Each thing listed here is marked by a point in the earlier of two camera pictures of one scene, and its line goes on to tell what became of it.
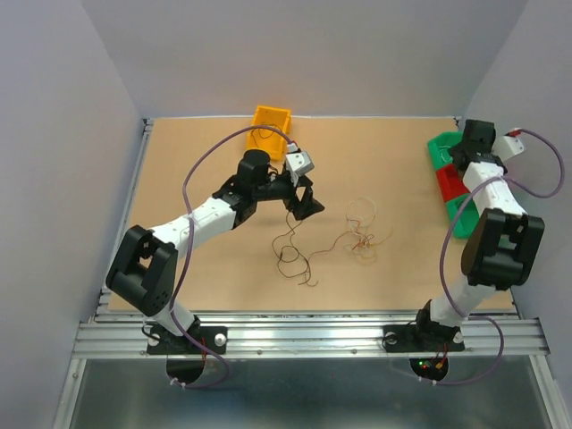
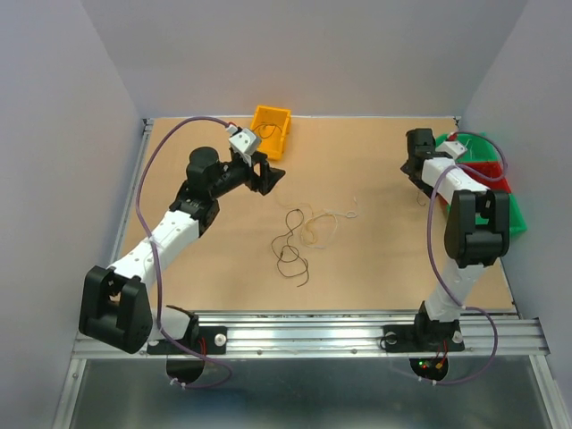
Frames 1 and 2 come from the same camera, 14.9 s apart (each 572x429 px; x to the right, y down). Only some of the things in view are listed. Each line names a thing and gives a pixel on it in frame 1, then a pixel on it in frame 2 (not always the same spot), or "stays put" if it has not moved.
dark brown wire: [261, 136] stays put
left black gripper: [307, 206] -> [268, 176]
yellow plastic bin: [268, 138] stays put
